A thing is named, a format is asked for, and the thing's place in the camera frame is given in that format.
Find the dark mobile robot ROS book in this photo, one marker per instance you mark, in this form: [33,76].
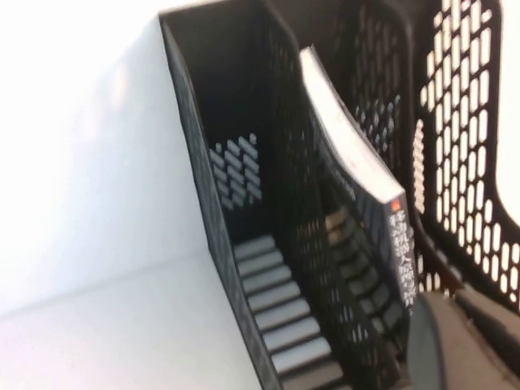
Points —
[353,142]

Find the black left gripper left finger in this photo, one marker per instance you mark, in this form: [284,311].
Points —
[443,353]

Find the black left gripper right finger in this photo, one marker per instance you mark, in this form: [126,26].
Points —
[499,329]

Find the black plastic three-slot book stand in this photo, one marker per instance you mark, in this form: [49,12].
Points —
[243,101]

